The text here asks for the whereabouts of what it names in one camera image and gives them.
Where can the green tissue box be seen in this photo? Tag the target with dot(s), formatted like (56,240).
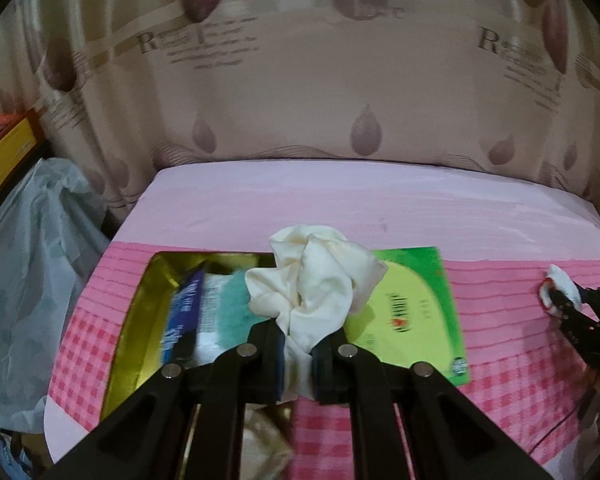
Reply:
(415,310)

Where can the green fluffy cloth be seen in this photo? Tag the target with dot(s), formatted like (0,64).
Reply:
(235,310)

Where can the pink checked cloth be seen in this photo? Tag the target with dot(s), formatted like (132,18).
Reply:
(505,310)

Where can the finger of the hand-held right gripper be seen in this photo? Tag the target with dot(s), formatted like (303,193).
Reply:
(577,327)
(599,300)

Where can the blue and black snack packet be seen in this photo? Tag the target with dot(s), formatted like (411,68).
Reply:
(182,320)

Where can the light pink sheet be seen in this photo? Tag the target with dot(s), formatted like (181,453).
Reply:
(330,200)

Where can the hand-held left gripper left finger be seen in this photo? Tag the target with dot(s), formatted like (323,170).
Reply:
(278,365)

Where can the white plastic packet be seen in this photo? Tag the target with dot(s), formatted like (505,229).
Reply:
(207,340)

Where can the gold tin box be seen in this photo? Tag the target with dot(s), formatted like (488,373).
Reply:
(130,360)

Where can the cream cloth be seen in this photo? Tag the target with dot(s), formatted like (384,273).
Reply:
(320,280)

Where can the white sock with red hook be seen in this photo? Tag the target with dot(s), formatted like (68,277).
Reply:
(562,280)

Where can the grey plastic bag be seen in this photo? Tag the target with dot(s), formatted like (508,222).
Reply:
(30,285)

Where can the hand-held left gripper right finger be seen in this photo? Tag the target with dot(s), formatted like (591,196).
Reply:
(320,372)

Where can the yellow cardboard box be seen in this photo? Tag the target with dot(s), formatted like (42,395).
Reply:
(5,152)

